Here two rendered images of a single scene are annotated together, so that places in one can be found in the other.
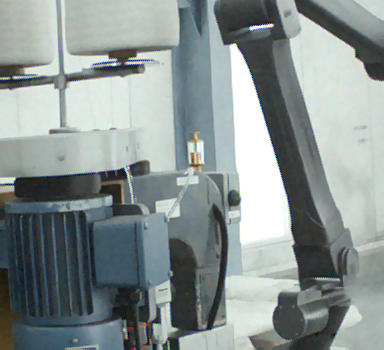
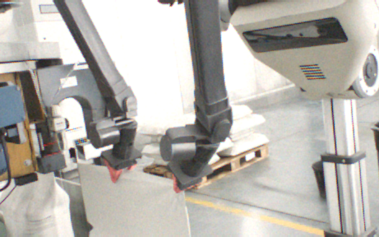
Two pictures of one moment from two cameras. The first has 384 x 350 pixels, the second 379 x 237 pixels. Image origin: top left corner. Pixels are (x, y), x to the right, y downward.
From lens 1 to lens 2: 0.67 m
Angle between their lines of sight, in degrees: 10
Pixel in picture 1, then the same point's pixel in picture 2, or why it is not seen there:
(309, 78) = not seen: hidden behind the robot
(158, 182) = (61, 69)
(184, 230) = (81, 91)
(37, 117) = (131, 44)
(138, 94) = (176, 32)
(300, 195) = (94, 70)
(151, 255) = not seen: outside the picture
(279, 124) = (74, 32)
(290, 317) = (94, 137)
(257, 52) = not seen: outside the picture
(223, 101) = not seen: hidden behind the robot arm
